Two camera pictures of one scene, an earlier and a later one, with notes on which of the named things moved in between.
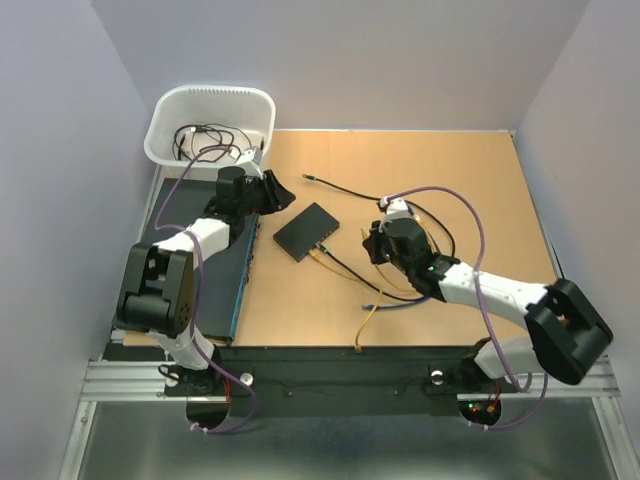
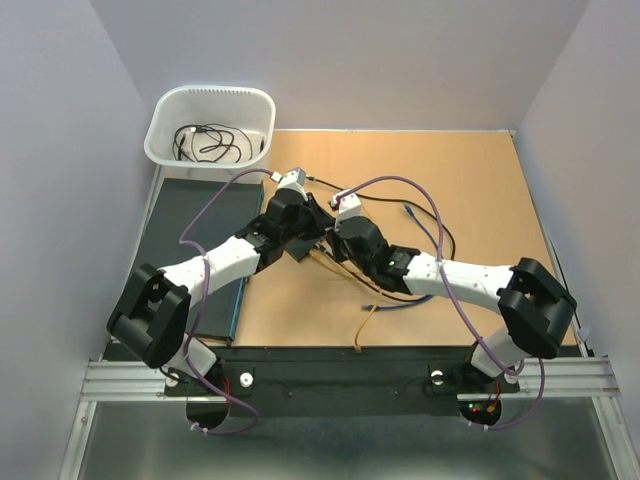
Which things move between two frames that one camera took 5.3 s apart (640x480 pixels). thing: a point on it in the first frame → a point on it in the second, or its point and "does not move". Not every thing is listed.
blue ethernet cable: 371,308 does not move
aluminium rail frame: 143,380 does not move
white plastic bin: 209,126 does not move
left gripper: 278,197 → 319,219
